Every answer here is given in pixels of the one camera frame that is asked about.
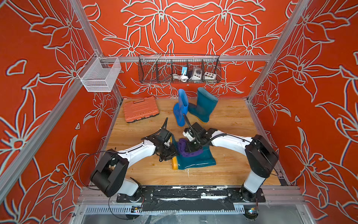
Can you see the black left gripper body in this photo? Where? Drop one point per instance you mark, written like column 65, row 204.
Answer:
column 168, row 152

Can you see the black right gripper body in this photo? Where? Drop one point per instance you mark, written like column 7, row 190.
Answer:
column 195, row 144

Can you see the purple cloth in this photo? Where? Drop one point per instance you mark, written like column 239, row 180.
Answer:
column 183, row 149

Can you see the dark teal rubber boot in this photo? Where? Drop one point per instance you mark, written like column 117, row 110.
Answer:
column 204, row 160

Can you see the blue rubber boot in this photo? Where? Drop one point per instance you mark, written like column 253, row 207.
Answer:
column 181, row 108

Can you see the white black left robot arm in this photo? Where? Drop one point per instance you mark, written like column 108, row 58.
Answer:
column 109, row 175

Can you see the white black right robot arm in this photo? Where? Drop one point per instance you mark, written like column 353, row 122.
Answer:
column 261, row 156

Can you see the orange plastic tool case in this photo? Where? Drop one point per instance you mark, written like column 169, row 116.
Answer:
column 140, row 109

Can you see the white dotted box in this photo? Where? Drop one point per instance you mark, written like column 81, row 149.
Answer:
column 209, row 77

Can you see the white grey round device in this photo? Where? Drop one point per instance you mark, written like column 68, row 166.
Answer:
column 196, row 74

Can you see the blue white small box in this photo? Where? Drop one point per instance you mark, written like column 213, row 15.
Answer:
column 184, row 71

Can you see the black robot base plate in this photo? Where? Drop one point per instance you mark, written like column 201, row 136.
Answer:
column 165, row 192

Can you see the black wire wall basket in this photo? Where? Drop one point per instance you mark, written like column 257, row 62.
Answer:
column 163, row 68

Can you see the white wire mesh basket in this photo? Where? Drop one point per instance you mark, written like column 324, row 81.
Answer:
column 95, row 77

